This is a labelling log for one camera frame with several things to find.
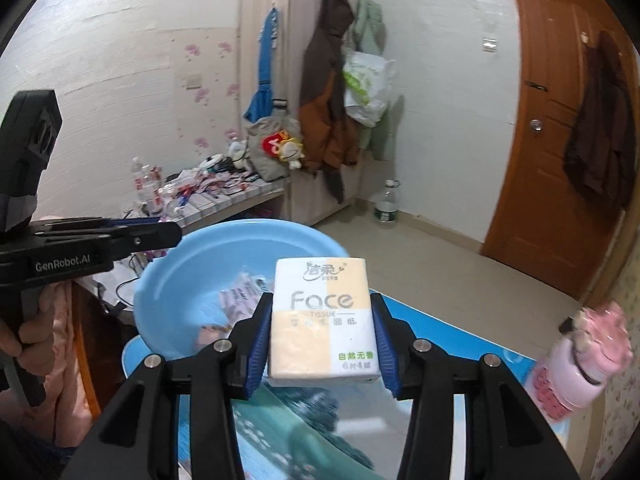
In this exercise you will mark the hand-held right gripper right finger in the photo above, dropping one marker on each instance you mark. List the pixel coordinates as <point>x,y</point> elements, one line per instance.
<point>387,355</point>

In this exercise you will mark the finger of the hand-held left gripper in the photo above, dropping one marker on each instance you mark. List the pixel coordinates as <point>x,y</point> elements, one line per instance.
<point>135,221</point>
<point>155,237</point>

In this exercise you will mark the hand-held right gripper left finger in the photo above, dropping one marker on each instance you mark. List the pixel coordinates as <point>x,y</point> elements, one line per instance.
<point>257,350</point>

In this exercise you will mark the blue plastic basin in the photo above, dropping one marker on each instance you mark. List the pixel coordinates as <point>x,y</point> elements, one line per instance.
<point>200,260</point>

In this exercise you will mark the white and pink printed package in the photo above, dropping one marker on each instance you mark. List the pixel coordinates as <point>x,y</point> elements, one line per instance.
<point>245,295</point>

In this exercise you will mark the white and yellow tissue pack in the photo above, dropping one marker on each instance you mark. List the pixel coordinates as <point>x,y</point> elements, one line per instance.
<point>320,320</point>

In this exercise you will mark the person's left hand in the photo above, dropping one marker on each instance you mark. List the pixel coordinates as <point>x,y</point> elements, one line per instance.
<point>40,320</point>

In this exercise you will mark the clear bottle red label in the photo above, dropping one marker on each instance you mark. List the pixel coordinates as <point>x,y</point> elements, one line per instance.
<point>147,187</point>

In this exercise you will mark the pile of small clutter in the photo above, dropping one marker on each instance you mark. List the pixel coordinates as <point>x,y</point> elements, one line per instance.
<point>210,185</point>

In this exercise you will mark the scenic printed table cover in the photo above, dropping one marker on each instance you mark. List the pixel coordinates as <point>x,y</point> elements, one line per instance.
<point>310,435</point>

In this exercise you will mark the grey fabric bag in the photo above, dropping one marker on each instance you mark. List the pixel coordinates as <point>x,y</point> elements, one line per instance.
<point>270,170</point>

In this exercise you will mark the clear water bottle green label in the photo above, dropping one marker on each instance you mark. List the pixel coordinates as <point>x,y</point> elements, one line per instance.
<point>387,207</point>

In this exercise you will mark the red and yellow plush toy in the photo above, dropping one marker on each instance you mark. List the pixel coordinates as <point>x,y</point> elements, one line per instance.
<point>285,150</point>

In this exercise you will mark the pink water bottle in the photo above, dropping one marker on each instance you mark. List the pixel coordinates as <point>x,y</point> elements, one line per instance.
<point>565,380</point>

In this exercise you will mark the brown and orange coat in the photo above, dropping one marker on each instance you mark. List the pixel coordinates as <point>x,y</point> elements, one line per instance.
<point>320,110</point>

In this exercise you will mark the brown wooden door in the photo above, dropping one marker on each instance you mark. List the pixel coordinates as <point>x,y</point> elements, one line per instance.
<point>540,185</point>

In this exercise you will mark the beige wardrobe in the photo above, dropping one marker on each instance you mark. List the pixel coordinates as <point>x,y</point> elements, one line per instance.
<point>295,20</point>

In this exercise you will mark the white plastic bag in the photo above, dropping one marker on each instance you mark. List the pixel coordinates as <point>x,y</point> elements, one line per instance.
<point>367,85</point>

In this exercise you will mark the silver door knob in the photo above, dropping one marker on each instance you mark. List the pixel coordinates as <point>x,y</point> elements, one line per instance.
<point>537,126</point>

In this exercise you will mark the pale green garment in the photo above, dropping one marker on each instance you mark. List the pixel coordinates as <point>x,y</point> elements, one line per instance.
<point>370,20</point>

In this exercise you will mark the dark brown jacket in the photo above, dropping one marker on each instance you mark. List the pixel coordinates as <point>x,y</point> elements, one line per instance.
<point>600,135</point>

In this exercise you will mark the white wall socket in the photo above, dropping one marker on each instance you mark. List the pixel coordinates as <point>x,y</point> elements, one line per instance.
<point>192,80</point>

